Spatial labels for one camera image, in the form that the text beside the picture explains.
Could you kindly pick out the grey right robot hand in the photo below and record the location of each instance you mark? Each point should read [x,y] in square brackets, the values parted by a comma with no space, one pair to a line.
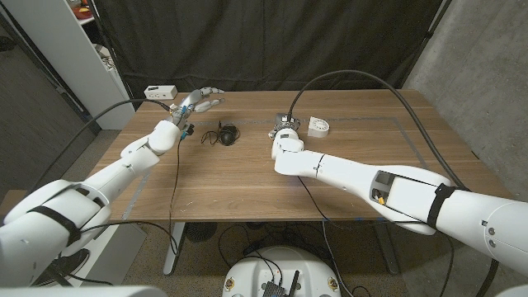
[284,121]

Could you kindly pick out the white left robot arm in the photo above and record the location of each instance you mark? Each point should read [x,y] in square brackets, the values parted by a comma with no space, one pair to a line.
[82,198]

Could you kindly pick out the white kitchen timer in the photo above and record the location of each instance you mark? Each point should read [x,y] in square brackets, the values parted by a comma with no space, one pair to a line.
[318,127]

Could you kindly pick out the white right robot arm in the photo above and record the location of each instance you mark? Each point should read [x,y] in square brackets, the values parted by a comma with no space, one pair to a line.
[371,181]

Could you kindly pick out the black torso antenna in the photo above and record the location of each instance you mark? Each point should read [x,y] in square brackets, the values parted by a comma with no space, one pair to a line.
[294,282]

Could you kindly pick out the black floor fan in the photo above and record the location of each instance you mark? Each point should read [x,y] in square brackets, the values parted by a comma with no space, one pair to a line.
[201,232]

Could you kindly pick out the black computer mouse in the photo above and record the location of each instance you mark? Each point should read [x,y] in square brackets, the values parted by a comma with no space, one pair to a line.
[227,136]

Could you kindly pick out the white table leg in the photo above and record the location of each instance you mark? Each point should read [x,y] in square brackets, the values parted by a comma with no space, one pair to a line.
[173,247]

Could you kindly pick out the black backdrop curtain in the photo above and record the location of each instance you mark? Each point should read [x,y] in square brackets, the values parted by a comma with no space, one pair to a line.
[268,41]

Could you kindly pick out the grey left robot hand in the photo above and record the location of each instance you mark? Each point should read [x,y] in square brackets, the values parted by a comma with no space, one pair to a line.
[191,103]

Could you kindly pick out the black backdrop stand pole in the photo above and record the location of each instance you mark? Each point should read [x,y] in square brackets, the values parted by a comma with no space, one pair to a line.
[109,45]
[425,45]

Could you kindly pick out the white robot head housing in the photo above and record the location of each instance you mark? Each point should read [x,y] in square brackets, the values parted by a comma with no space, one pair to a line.
[82,292]

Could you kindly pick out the red bowl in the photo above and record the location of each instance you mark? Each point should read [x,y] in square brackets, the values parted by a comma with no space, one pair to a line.
[82,13]

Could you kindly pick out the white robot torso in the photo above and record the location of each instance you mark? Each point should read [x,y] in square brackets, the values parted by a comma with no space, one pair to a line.
[284,264]

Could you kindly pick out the grey table leg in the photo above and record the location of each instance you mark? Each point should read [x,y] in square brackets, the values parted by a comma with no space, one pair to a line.
[387,251]

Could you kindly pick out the white cabinet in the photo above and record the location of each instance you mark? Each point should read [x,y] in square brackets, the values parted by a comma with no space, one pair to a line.
[78,62]

